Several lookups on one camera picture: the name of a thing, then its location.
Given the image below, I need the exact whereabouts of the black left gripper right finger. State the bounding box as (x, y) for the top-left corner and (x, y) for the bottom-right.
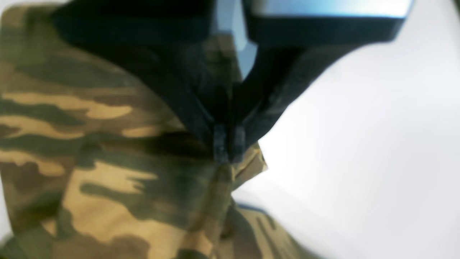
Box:
(230, 0), (413, 162)

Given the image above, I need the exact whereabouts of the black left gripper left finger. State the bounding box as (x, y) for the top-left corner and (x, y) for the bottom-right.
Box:
(51, 0), (230, 162)

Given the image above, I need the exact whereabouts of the camouflage t-shirt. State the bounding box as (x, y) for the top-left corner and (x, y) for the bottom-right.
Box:
(1, 3), (320, 259)

